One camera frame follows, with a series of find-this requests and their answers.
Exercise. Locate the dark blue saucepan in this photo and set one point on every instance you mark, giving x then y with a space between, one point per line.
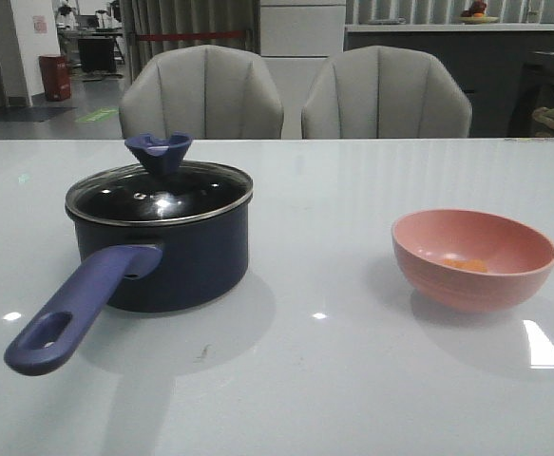
139 269

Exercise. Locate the glass lid with blue knob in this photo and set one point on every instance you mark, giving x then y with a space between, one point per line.
162 188

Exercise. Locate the pink bowl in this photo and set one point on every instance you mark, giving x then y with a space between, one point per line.
519 258

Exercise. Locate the orange ham slices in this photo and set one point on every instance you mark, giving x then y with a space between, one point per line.
472 265

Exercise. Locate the left grey upholstered chair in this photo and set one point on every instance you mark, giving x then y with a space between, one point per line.
209 92

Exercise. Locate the grey upholstered chair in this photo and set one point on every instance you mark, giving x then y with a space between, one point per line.
209 92
380 92

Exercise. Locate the right grey upholstered chair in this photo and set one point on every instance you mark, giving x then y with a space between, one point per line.
380 92

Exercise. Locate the white cabinet behind chairs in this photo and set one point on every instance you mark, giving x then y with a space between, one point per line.
295 38

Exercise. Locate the black office desk background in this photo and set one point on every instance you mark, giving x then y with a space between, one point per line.
97 54

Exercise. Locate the red trash bin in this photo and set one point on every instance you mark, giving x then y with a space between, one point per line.
55 77

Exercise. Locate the grey counter cabinet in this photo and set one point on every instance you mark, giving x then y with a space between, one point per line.
498 66

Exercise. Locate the fruit plate on counter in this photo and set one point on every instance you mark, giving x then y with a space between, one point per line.
476 13

